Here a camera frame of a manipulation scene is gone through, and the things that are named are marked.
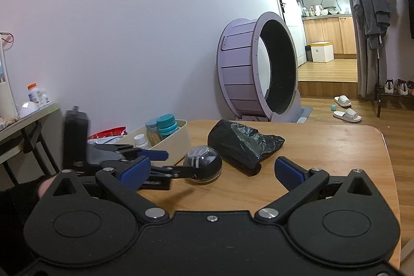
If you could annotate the row of shoes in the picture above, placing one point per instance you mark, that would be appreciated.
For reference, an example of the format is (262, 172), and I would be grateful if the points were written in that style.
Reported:
(399, 87)

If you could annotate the cream plastic storage bin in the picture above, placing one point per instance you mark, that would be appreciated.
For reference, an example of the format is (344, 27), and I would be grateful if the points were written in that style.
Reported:
(174, 143)

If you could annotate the white face mask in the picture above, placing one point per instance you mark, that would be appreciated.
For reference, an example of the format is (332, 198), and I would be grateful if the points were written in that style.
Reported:
(28, 109)

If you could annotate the white cylinder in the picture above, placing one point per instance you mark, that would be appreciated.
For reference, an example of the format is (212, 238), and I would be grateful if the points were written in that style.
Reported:
(7, 101)

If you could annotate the person's left hand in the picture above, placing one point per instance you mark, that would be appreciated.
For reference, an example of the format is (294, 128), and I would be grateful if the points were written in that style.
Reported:
(46, 187)

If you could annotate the black gyro ball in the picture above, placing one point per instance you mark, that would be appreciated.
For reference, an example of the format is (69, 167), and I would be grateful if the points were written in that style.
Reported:
(207, 162)

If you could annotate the white foam box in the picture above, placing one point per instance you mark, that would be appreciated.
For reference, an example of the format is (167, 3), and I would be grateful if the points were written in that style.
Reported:
(321, 51)

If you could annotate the white slipper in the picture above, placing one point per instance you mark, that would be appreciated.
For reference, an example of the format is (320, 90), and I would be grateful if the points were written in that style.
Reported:
(347, 115)
(342, 100)

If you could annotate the teal bottle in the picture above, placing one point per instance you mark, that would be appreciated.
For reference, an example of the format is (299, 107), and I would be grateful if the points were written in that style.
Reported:
(167, 127)

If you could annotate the wooden kitchen base cabinet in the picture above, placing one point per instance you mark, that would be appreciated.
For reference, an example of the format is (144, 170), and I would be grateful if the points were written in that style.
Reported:
(333, 33)

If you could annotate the purple cat wheel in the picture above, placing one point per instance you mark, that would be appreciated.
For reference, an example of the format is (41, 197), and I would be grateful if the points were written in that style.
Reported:
(239, 69)

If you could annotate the red snack bag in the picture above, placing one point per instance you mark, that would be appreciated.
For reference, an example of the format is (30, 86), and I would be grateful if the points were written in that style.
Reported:
(108, 133)

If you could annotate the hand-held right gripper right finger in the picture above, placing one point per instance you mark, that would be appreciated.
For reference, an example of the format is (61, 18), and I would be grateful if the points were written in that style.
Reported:
(289, 172)

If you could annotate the small white bottle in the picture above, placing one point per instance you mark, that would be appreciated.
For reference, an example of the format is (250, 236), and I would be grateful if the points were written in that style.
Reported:
(141, 141)

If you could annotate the grey hanging clothes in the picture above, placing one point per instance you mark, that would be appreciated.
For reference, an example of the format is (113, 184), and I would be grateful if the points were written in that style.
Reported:
(372, 11)

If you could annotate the folding side table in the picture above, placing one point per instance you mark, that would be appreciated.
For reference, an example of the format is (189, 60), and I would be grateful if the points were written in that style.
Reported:
(32, 116)

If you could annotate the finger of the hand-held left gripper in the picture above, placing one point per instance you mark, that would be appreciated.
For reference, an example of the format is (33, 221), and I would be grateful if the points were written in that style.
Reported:
(176, 172)
(152, 154)

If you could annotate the light blue capped bottle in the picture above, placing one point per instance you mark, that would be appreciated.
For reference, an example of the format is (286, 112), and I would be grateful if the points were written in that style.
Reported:
(152, 133)

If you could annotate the black clothes rack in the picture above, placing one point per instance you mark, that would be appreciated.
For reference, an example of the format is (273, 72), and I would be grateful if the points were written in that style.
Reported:
(378, 95)

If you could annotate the white orange capped bottle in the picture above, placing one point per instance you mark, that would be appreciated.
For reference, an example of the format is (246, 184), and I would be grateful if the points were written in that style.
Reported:
(37, 96)

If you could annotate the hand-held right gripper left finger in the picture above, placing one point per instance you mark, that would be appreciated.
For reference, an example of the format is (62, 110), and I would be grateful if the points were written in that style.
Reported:
(135, 174)

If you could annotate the grey curtain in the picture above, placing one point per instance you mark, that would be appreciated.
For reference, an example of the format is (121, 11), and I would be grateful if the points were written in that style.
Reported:
(364, 75)

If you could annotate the black plastic bag roll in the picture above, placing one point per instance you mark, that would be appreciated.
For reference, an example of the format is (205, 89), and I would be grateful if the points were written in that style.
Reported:
(239, 146)

